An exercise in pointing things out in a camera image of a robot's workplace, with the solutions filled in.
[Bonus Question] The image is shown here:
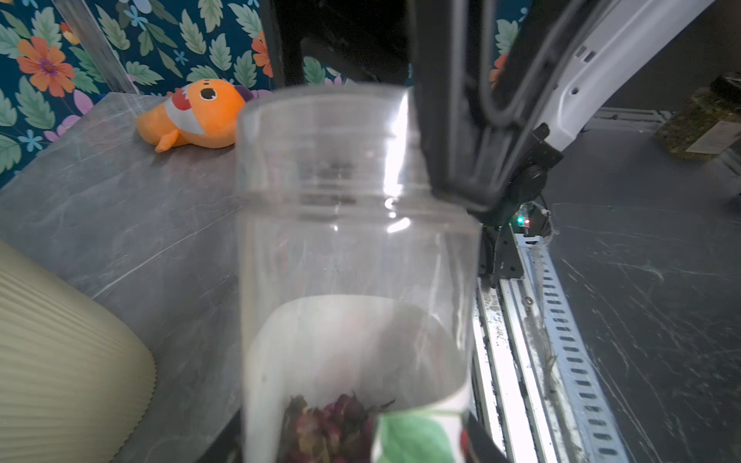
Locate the cream ribbed trash bin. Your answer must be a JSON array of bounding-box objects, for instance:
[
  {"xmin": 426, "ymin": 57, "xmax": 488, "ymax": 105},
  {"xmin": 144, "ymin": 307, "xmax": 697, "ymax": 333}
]
[{"xmin": 1, "ymin": 243, "xmax": 156, "ymax": 462}]

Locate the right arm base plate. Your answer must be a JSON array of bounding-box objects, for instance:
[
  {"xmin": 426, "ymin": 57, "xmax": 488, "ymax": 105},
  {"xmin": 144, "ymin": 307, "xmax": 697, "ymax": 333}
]
[{"xmin": 479, "ymin": 225, "xmax": 524, "ymax": 289}]

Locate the orange plush toy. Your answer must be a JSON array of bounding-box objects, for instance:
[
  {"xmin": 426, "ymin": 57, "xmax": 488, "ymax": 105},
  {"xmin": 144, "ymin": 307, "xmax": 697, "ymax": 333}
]
[{"xmin": 136, "ymin": 78, "xmax": 255, "ymax": 154}]

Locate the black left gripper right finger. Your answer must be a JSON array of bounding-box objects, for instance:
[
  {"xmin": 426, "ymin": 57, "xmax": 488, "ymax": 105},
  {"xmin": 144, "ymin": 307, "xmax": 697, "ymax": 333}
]
[{"xmin": 462, "ymin": 415, "xmax": 509, "ymax": 463}]

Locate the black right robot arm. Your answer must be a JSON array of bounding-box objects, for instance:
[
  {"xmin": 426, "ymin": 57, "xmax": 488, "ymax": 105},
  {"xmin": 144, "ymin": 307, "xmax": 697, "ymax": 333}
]
[{"xmin": 260, "ymin": 1, "xmax": 707, "ymax": 227}]

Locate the clear jar with white lid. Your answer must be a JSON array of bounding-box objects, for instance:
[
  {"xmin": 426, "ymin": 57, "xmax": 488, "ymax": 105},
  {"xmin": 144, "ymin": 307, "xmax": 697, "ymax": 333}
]
[{"xmin": 235, "ymin": 85, "xmax": 480, "ymax": 462}]

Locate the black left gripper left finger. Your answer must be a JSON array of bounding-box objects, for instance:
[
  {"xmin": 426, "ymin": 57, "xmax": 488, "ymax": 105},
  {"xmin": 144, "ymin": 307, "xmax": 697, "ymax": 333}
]
[{"xmin": 197, "ymin": 411, "xmax": 243, "ymax": 463}]

